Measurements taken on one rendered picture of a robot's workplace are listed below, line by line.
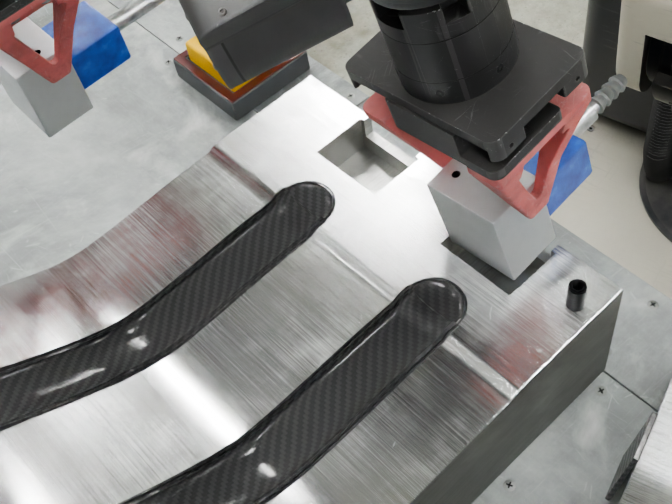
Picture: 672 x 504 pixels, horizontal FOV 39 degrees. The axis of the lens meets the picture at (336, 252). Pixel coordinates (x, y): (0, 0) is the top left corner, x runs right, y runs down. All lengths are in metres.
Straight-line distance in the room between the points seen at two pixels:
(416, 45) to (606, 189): 0.99
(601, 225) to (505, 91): 0.92
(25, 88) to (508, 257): 0.31
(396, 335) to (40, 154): 0.38
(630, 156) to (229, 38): 1.10
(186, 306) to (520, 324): 0.19
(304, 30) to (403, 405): 0.21
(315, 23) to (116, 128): 0.43
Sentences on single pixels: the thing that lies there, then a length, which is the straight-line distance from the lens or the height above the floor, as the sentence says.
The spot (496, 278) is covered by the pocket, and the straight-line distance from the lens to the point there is 0.57.
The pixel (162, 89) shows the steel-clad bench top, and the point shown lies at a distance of 0.81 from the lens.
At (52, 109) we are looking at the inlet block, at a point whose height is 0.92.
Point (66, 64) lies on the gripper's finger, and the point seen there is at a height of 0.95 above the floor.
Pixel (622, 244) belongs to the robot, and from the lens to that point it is 1.33.
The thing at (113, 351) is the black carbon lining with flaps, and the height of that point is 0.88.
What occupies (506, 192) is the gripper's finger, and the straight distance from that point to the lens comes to 0.45.
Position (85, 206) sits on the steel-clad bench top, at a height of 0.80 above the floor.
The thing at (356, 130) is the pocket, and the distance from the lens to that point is 0.63.
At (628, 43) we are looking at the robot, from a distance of 0.92.
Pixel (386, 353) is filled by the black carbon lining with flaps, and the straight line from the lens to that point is 0.53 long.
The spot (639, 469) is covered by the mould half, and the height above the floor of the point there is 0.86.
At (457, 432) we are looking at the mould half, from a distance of 0.50.
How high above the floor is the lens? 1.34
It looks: 53 degrees down
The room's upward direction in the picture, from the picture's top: 11 degrees counter-clockwise
